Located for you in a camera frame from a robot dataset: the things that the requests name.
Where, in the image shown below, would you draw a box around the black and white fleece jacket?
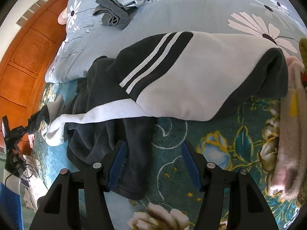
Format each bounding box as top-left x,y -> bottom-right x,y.
28,32 -> 288,200

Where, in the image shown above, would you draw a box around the grey and blue crumpled clothes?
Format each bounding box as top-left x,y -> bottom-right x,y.
93,0 -> 158,30

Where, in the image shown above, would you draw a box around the person's left hand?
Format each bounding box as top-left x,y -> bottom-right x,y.
10,149 -> 25,161

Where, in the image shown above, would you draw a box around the pink and olive folded blanket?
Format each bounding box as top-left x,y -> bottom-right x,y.
267,38 -> 307,202

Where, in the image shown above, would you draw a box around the pink pillow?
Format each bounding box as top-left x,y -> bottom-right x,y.
58,8 -> 68,25

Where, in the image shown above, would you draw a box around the light blue floral duvet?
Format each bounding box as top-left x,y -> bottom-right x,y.
45,0 -> 306,83

